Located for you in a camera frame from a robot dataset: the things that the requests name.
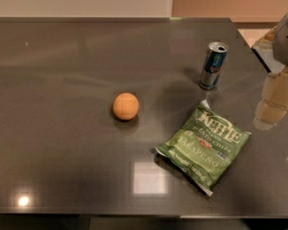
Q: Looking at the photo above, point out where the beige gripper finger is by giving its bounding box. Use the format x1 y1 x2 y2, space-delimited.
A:
253 66 288 130

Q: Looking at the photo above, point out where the blue silver redbull can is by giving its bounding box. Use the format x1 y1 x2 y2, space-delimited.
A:
200 41 228 90

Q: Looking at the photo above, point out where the green kettle chips bag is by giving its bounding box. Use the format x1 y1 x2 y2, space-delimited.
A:
156 100 251 196

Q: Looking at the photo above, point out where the orange fruit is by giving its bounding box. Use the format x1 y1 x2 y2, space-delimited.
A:
112 93 139 121

